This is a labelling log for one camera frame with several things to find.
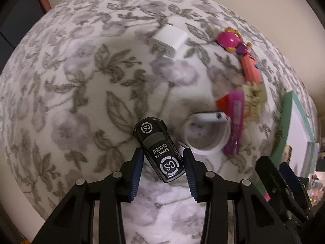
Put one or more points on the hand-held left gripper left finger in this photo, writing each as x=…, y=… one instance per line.
x=134, y=175

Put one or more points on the floral printed blanket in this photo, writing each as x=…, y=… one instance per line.
x=76, y=94

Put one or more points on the dark cabinet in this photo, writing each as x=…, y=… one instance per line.
x=17, y=17

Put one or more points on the magenta plastic toy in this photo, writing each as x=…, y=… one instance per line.
x=236, y=117

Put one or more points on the white charger plug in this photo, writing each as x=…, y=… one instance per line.
x=170, y=39

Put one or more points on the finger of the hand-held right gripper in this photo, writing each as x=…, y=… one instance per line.
x=292, y=180
x=271, y=178

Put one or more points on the teal rimmed white tray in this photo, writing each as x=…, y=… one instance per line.
x=299, y=132

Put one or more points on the white cup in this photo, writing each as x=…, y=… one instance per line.
x=203, y=115

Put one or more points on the orange blue green toy knife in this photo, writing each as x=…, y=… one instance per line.
x=251, y=68

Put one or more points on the black toy car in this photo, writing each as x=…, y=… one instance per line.
x=160, y=155

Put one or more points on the pink brown toy dog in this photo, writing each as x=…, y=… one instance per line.
x=229, y=39

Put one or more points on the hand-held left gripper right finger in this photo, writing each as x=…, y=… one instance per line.
x=190, y=175

